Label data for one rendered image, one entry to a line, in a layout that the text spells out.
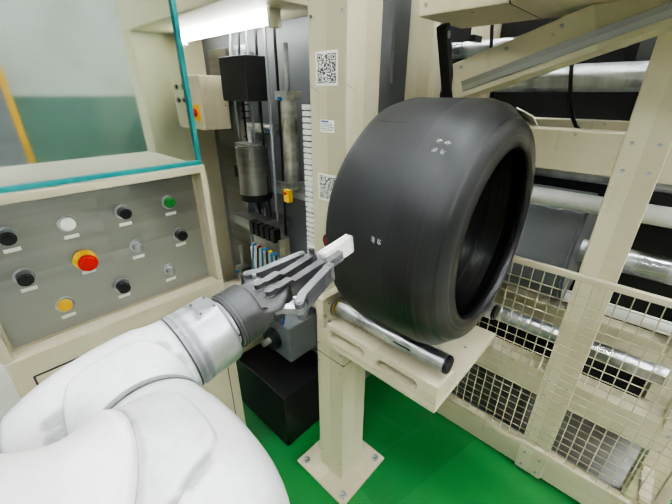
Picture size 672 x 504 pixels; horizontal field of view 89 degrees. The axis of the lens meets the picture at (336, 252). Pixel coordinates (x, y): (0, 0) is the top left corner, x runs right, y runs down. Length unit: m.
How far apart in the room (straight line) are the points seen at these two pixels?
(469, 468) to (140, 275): 1.50
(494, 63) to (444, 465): 1.53
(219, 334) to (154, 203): 0.72
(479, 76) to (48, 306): 1.27
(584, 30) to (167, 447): 1.08
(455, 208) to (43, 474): 0.56
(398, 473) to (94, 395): 1.49
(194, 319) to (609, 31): 1.01
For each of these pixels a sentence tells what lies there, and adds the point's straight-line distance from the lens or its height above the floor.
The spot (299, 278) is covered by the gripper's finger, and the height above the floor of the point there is 1.23.
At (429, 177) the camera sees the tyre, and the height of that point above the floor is 1.33.
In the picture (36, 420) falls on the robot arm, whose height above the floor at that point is 1.21.
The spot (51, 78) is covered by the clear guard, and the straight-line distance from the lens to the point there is 0.99.
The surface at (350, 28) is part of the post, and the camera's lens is 0.90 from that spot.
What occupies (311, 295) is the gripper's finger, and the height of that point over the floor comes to 1.21.
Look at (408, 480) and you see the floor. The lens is 1.73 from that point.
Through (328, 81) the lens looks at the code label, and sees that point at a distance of 0.93.
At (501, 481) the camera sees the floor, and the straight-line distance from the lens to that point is 1.84.
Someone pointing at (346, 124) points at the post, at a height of 1.39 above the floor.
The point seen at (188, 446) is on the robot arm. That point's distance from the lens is 0.26.
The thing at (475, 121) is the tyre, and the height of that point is 1.41.
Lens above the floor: 1.46
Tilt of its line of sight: 25 degrees down
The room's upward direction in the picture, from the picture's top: straight up
